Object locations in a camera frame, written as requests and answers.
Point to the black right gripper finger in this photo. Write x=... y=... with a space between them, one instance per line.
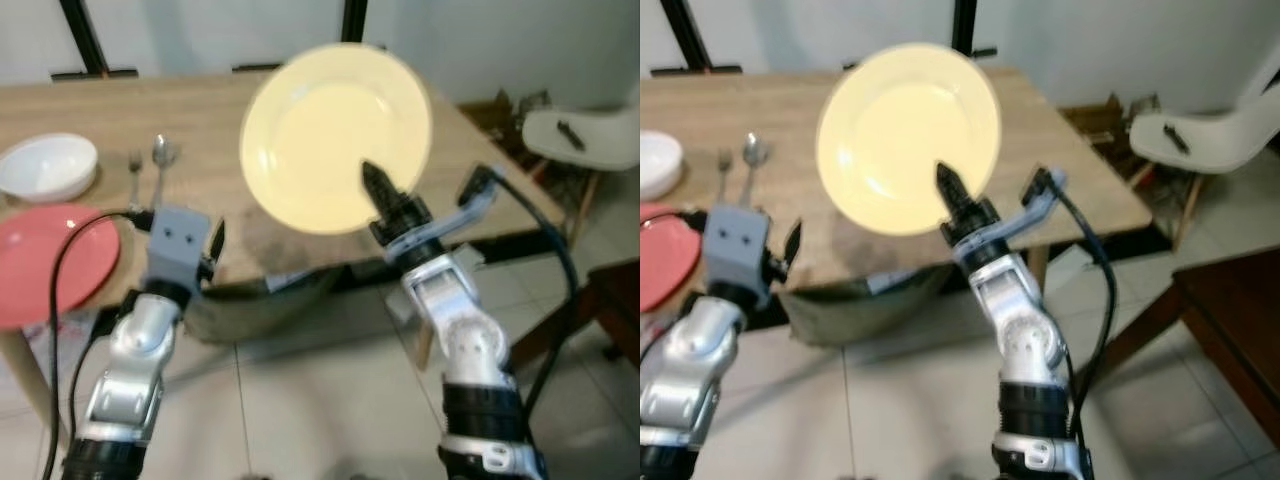
x=380 y=190
x=953 y=190

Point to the metal fork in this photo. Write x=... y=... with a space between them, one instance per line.
x=724 y=178
x=135 y=180

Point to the black metal stand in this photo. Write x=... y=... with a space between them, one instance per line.
x=85 y=40
x=685 y=40

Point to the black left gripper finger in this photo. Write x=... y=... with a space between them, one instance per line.
x=217 y=250
x=793 y=250

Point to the metal spoon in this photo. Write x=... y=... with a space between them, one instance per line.
x=755 y=152
x=163 y=155

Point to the small black object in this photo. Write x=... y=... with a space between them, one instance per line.
x=570 y=135
x=1176 y=138

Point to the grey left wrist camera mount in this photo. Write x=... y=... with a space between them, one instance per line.
x=178 y=245
x=737 y=250

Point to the dark brown wooden table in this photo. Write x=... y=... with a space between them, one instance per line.
x=1230 y=310
x=610 y=310

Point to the white shell chair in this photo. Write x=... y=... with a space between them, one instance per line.
x=600 y=135
x=1210 y=130

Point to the olive grey sack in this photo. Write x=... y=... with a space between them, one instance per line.
x=260 y=310
x=860 y=310

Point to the pale yellow plate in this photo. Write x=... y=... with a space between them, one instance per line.
x=895 y=130
x=320 y=130

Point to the light wooden table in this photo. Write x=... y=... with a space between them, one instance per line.
x=200 y=115
x=780 y=110

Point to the white bowl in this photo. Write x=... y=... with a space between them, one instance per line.
x=660 y=165
x=45 y=165

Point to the pink plate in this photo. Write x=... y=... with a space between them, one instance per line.
x=665 y=260
x=40 y=265

